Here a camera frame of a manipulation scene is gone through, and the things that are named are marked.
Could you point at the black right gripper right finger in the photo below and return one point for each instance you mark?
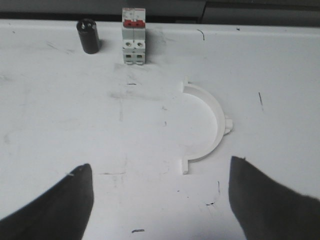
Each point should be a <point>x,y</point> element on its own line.
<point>268,210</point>

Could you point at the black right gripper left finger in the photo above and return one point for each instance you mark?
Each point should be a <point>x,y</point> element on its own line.
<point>60,213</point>

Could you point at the dark cylindrical capacitor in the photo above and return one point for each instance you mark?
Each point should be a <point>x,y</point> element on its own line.
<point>88,35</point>

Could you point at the white circuit breaker red switch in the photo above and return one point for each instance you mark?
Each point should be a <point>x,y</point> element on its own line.
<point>134,35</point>

